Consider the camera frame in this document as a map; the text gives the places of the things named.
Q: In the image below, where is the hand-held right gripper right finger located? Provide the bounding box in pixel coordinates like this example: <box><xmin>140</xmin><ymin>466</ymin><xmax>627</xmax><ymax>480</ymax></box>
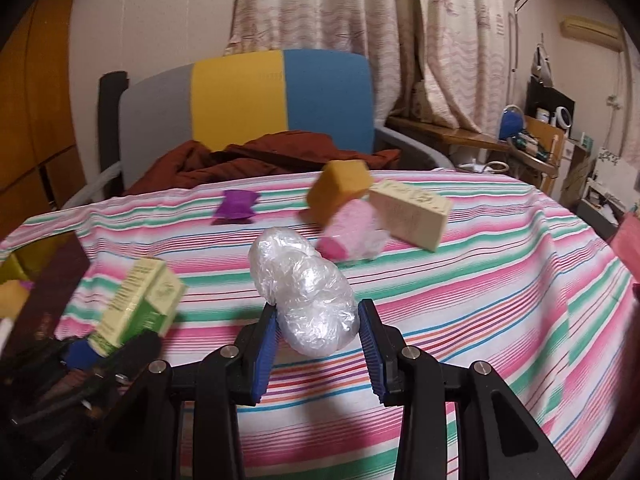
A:
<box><xmin>357</xmin><ymin>298</ymin><xmax>566</xmax><ymax>480</ymax></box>

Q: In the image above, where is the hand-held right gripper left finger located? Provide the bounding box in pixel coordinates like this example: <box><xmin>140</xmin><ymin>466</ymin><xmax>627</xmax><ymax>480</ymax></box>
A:
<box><xmin>100</xmin><ymin>302</ymin><xmax>280</xmax><ymax>480</ymax></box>

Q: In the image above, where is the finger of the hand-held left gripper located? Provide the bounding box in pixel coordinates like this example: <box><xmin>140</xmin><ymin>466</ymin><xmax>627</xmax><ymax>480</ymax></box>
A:
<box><xmin>112</xmin><ymin>330</ymin><xmax>162</xmax><ymax>391</ymax></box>
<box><xmin>60</xmin><ymin>335</ymin><xmax>111</xmax><ymax>373</ymax></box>

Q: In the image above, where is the small green box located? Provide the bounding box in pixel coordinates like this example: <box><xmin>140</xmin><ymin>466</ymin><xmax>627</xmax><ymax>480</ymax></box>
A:
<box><xmin>92</xmin><ymin>256</ymin><xmax>187</xmax><ymax>358</ymax></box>

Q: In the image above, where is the clear plastic bag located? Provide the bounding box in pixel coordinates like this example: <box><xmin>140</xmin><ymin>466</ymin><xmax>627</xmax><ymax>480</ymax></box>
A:
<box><xmin>248</xmin><ymin>226</ymin><xmax>360</xmax><ymax>358</ymax></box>

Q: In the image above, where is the maroon box with yellow inside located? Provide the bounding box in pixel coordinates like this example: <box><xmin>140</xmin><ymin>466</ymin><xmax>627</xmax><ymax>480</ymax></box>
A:
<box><xmin>0</xmin><ymin>232</ymin><xmax>92</xmax><ymax>351</ymax></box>

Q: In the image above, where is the striped pink green tablecloth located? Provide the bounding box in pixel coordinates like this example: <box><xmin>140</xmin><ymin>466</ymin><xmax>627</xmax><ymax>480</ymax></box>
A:
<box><xmin>0</xmin><ymin>167</ymin><xmax>640</xmax><ymax>480</ymax></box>

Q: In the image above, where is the pink roll in plastic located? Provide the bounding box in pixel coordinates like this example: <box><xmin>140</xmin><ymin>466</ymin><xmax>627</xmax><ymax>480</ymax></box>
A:
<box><xmin>316</xmin><ymin>200</ymin><xmax>388</xmax><ymax>262</ymax></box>

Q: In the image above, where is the beige carton box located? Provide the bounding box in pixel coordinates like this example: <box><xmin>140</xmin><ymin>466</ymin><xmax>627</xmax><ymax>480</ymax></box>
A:
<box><xmin>368</xmin><ymin>180</ymin><xmax>453</xmax><ymax>252</ymax></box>

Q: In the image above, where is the purple candy wrapper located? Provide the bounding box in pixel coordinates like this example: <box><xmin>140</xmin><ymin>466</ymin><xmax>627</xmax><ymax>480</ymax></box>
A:
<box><xmin>211</xmin><ymin>189</ymin><xmax>258</xmax><ymax>225</ymax></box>

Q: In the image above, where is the rust brown jacket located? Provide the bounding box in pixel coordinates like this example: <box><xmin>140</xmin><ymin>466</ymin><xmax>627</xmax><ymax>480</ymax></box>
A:
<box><xmin>122</xmin><ymin>131</ymin><xmax>401</xmax><ymax>196</ymax></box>

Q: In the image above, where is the wooden side table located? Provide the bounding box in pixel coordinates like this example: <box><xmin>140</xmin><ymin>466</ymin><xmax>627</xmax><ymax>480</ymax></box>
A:
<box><xmin>387</xmin><ymin>116</ymin><xmax>511</xmax><ymax>151</ymax></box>

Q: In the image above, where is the orange wooden wardrobe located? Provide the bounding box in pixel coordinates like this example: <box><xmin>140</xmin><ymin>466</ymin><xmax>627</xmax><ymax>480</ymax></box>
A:
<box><xmin>0</xmin><ymin>0</ymin><xmax>86</xmax><ymax>241</ymax></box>

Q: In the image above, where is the cluttered wooden desk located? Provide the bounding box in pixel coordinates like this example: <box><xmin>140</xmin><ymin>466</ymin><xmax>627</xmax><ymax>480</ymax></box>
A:
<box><xmin>520</xmin><ymin>115</ymin><xmax>563</xmax><ymax>181</ymax></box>

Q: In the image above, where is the grey yellow blue chair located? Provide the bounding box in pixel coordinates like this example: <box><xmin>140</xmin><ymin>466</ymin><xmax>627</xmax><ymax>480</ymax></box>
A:
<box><xmin>62</xmin><ymin>49</ymin><xmax>453</xmax><ymax>208</ymax></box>

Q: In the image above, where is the blue jug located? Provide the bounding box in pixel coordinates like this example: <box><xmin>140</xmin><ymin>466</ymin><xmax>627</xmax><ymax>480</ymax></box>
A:
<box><xmin>498</xmin><ymin>105</ymin><xmax>526</xmax><ymax>142</ymax></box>

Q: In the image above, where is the pink cloth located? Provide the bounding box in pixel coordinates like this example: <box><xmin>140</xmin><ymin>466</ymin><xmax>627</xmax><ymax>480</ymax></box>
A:
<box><xmin>610</xmin><ymin>212</ymin><xmax>640</xmax><ymax>281</ymax></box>

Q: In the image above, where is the black shelf unit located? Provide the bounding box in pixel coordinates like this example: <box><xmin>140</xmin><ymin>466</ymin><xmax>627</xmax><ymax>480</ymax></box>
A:
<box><xmin>526</xmin><ymin>77</ymin><xmax>576</xmax><ymax>133</ymax></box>

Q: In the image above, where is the white curved pole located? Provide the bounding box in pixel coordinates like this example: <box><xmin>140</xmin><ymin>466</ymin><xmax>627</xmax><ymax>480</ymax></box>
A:
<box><xmin>509</xmin><ymin>0</ymin><xmax>542</xmax><ymax>81</ymax></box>

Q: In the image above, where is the beige air conditioner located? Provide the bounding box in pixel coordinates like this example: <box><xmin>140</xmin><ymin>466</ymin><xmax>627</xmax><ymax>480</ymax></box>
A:
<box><xmin>559</xmin><ymin>17</ymin><xmax>623</xmax><ymax>52</ymax></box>

